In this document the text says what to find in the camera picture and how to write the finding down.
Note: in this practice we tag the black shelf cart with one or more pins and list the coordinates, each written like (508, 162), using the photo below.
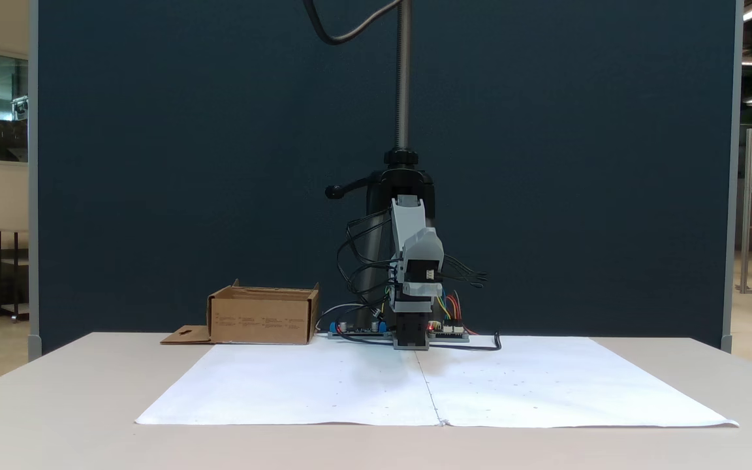
(7, 261)

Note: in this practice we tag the dark blue partition panel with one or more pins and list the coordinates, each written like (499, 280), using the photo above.
(154, 163)

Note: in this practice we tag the camera stand with black clamp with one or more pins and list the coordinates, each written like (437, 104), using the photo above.
(403, 78)

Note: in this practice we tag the blue power circuit board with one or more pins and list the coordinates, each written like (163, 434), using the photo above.
(360, 333)

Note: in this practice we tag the brown cardboard box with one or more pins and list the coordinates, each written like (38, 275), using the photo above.
(262, 323)

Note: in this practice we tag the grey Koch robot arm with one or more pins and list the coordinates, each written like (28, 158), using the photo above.
(423, 245)

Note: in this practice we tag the wall window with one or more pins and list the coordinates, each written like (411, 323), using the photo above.
(9, 108)

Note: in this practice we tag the white paper sheet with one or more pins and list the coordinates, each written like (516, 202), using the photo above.
(578, 385)
(252, 391)

